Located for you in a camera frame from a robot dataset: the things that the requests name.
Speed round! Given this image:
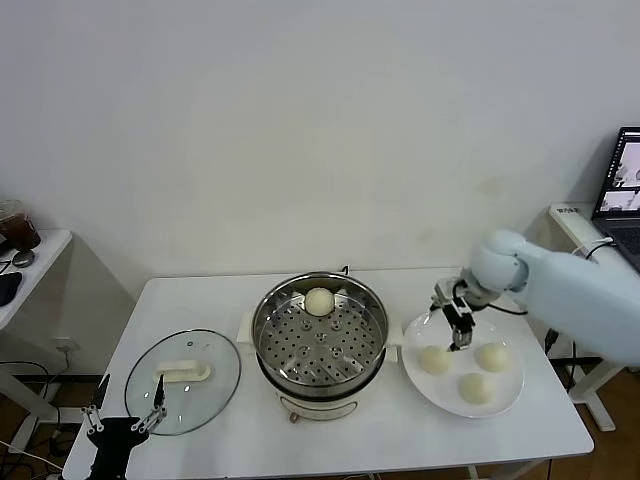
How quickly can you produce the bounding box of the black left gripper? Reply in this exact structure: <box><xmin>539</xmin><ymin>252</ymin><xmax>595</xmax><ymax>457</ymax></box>
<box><xmin>79</xmin><ymin>373</ymin><xmax>169</xmax><ymax>480</ymax></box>

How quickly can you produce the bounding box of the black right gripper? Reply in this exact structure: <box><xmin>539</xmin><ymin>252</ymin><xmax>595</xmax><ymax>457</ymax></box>
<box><xmin>442</xmin><ymin>282</ymin><xmax>475</xmax><ymax>354</ymax></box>

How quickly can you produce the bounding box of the steamed white baozi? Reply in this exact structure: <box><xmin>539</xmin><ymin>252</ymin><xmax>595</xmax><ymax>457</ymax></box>
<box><xmin>304</xmin><ymin>287</ymin><xmax>335</xmax><ymax>317</ymax></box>
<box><xmin>417</xmin><ymin>345</ymin><xmax>453</xmax><ymax>375</ymax></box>
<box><xmin>458</xmin><ymin>372</ymin><xmax>494</xmax><ymax>405</ymax></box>
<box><xmin>475</xmin><ymin>343</ymin><xmax>512</xmax><ymax>373</ymax></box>

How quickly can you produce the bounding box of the glass lid with white handle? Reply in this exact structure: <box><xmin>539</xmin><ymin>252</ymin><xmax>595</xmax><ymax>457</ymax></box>
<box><xmin>124</xmin><ymin>328</ymin><xmax>243</xmax><ymax>437</ymax></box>

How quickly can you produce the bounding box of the white round plate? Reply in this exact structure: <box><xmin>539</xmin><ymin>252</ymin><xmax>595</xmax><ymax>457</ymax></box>
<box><xmin>401</xmin><ymin>310</ymin><xmax>525</xmax><ymax>419</ymax></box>

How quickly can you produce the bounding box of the white electric cooker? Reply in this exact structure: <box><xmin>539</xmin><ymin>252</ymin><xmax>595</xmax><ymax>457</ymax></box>
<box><xmin>237</xmin><ymin>312</ymin><xmax>405</xmax><ymax>424</ymax></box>

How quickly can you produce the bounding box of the black computer mouse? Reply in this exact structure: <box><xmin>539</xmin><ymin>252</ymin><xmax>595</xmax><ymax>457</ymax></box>
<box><xmin>0</xmin><ymin>272</ymin><xmax>25</xmax><ymax>307</ymax></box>

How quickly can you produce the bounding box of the white side table under cup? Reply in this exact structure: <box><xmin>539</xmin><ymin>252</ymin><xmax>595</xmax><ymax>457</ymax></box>
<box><xmin>0</xmin><ymin>228</ymin><xmax>74</xmax><ymax>454</ymax></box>

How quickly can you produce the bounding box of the white side table under laptop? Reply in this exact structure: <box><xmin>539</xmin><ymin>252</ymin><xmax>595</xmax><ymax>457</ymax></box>
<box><xmin>548</xmin><ymin>202</ymin><xmax>640</xmax><ymax>434</ymax></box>

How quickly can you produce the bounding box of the dark grey open laptop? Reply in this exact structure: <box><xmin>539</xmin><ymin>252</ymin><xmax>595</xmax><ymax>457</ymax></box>
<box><xmin>590</xmin><ymin>127</ymin><xmax>640</xmax><ymax>274</ymax></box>

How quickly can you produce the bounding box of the plastic cup of iced coffee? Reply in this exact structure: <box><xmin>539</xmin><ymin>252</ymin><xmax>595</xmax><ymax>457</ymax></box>
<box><xmin>0</xmin><ymin>199</ymin><xmax>43</xmax><ymax>251</ymax></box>

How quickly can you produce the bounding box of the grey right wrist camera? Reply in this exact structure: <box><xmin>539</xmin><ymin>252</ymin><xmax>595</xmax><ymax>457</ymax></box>
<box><xmin>432</xmin><ymin>278</ymin><xmax>456</xmax><ymax>308</ymax></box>

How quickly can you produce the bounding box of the black cable with adapter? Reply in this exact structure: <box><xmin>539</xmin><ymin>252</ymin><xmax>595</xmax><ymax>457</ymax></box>
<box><xmin>544</xmin><ymin>243</ymin><xmax>615</xmax><ymax>396</ymax></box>

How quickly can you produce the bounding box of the black floor cable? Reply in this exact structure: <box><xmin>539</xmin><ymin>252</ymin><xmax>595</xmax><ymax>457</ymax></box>
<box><xmin>0</xmin><ymin>359</ymin><xmax>66</xmax><ymax>396</ymax></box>

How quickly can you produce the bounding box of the white floor cable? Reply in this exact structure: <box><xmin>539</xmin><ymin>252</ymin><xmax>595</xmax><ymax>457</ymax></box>
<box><xmin>0</xmin><ymin>439</ymin><xmax>65</xmax><ymax>472</ymax></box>

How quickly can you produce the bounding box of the white laptop cable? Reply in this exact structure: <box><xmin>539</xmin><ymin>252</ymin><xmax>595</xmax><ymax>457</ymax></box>
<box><xmin>573</xmin><ymin>238</ymin><xmax>615</xmax><ymax>259</ymax></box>

